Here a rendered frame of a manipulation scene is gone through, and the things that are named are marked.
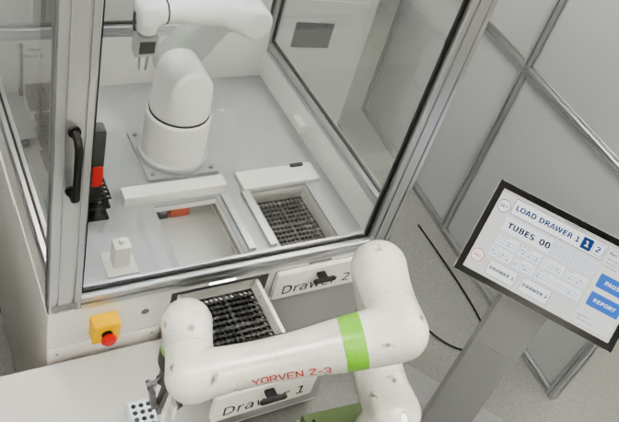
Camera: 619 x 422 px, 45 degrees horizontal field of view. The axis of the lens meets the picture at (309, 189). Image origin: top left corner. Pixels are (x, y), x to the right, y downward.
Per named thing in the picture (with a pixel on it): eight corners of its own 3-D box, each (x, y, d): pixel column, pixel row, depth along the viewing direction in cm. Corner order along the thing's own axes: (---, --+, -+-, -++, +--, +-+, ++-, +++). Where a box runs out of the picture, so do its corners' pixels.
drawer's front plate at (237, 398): (309, 392, 205) (320, 369, 197) (210, 423, 191) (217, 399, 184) (307, 387, 206) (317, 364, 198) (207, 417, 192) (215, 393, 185)
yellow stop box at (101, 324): (120, 341, 199) (122, 324, 195) (92, 347, 196) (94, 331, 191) (114, 325, 202) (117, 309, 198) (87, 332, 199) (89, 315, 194)
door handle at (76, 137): (82, 209, 160) (87, 141, 148) (70, 211, 159) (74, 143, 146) (76, 193, 163) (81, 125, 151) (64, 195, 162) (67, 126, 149)
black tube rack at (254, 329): (277, 364, 206) (283, 351, 202) (218, 380, 198) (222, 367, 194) (247, 302, 220) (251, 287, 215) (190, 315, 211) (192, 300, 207)
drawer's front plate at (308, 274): (353, 281, 238) (363, 258, 231) (271, 300, 225) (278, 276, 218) (350, 277, 240) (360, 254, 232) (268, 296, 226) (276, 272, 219)
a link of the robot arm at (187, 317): (214, 287, 163) (162, 287, 160) (219, 334, 154) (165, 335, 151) (204, 326, 172) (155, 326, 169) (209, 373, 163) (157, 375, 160)
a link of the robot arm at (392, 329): (417, 313, 165) (419, 283, 155) (435, 366, 156) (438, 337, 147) (335, 331, 163) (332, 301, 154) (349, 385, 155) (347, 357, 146)
